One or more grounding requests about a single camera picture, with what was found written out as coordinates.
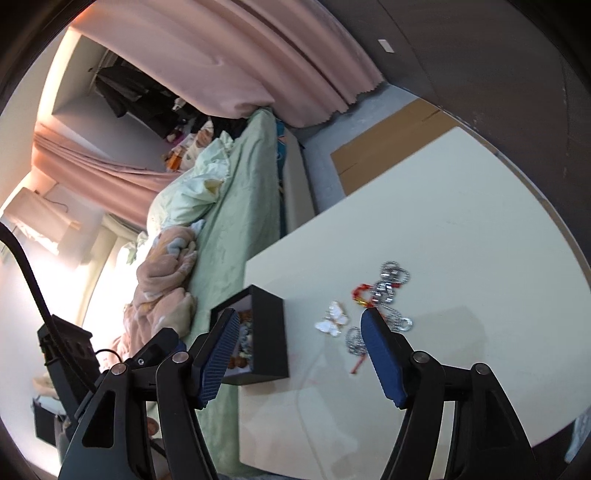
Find black garment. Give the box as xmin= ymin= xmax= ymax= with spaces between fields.
xmin=211 ymin=117 xmax=253 ymax=140

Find dark hanging clothes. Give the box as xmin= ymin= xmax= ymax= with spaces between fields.
xmin=94 ymin=65 xmax=205 ymax=140

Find silver rhinestone chain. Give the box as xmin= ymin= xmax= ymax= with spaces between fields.
xmin=345 ymin=260 xmax=414 ymax=357

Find white butterfly brooch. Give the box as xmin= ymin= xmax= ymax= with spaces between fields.
xmin=315 ymin=301 xmax=350 ymax=337

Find white hanging cloth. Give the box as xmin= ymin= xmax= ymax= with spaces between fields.
xmin=2 ymin=188 xmax=82 ymax=253

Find pink fleece blanket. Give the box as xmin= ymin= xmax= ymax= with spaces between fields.
xmin=111 ymin=224 xmax=200 ymax=366

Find bed with green sheet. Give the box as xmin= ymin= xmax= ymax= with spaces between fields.
xmin=106 ymin=108 xmax=315 ymax=476

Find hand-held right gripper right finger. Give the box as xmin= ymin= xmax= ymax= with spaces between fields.
xmin=360 ymin=307 xmax=539 ymax=480

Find light green quilt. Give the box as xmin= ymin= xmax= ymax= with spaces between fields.
xmin=145 ymin=131 xmax=237 ymax=232

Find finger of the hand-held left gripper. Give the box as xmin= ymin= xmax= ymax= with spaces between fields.
xmin=131 ymin=328 xmax=186 ymax=368

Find white square table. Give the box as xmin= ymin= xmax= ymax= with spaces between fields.
xmin=323 ymin=0 xmax=591 ymax=278

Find wide pink curtain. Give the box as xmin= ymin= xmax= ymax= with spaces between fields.
xmin=69 ymin=0 xmax=387 ymax=131

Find red knotted string ornament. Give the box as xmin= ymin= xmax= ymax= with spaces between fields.
xmin=349 ymin=282 xmax=385 ymax=376

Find brown cardboard sheet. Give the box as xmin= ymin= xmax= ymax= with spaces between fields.
xmin=329 ymin=99 xmax=459 ymax=198

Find cream printed pillow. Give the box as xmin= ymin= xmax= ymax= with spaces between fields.
xmin=178 ymin=131 xmax=219 ymax=169

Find draped pink curtain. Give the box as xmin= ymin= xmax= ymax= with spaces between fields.
xmin=31 ymin=124 xmax=182 ymax=230

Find brown bead bracelet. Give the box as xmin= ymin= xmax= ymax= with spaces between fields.
xmin=229 ymin=310 xmax=254 ymax=371

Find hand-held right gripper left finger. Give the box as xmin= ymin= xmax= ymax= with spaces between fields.
xmin=58 ymin=308 xmax=241 ymax=480

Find black jewelry box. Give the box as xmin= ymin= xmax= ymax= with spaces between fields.
xmin=210 ymin=285 xmax=291 ymax=387

